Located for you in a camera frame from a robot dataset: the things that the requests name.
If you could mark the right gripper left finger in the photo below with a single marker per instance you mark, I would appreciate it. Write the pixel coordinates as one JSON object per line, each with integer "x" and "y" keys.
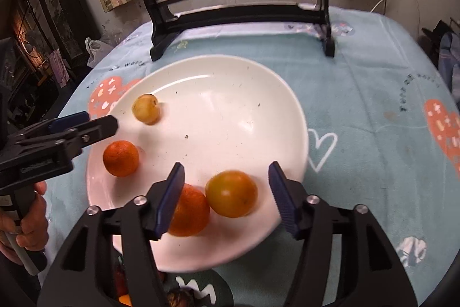
{"x": 145, "y": 219}

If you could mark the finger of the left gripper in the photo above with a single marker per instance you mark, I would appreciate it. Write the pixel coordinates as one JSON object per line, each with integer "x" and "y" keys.
{"x": 68, "y": 122}
{"x": 93, "y": 131}

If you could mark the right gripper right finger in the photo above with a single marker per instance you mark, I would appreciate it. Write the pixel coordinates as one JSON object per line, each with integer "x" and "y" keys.
{"x": 308, "y": 218}

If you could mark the small orange mandarin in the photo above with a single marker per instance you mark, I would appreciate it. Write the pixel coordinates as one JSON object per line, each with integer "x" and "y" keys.
{"x": 121, "y": 158}

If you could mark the large orange mandarin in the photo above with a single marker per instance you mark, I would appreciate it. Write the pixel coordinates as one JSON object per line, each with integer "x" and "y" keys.
{"x": 192, "y": 213}

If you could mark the small yellow longan fruit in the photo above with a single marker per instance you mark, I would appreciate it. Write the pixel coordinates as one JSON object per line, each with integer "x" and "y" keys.
{"x": 146, "y": 109}

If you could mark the yellow-orange round fruit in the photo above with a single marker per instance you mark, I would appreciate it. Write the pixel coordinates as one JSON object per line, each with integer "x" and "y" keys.
{"x": 231, "y": 194}

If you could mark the orange tangerine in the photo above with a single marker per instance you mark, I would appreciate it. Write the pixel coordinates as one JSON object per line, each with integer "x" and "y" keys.
{"x": 125, "y": 300}

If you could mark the dark brown passion fruit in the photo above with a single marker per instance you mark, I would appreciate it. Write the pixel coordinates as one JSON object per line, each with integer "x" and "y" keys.
{"x": 181, "y": 297}

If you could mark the person's left hand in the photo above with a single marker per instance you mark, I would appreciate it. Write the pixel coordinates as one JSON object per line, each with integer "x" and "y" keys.
{"x": 33, "y": 234}

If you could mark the white plastic bag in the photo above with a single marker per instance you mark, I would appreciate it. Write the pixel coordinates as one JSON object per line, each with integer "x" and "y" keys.
{"x": 97, "y": 51}

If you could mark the white oval plate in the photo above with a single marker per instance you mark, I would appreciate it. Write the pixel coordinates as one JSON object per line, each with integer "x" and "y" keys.
{"x": 218, "y": 113}

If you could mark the light blue patterned tablecloth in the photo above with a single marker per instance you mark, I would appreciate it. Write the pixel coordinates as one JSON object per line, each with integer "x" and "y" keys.
{"x": 384, "y": 129}

